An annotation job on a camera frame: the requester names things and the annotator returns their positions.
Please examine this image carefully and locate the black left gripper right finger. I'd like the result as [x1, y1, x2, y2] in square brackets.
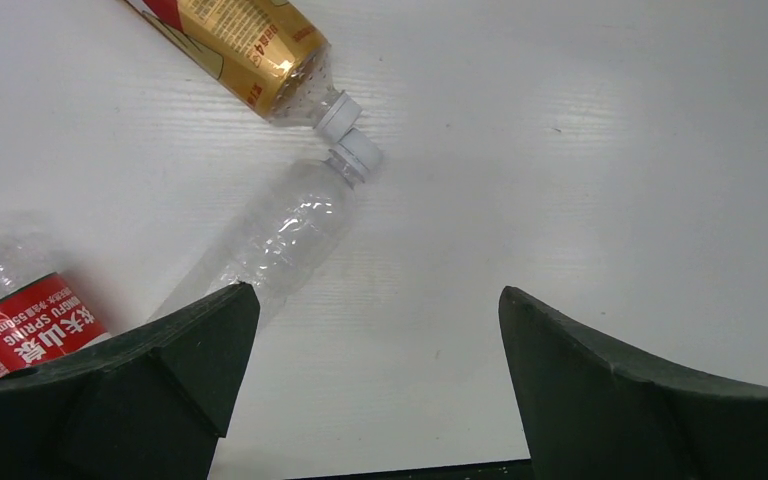
[498, 287, 768, 479]

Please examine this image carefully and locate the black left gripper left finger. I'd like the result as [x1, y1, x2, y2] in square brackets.
[0, 283, 260, 479]

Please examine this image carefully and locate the red gold label bottle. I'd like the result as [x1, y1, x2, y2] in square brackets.
[130, 0, 362, 143]

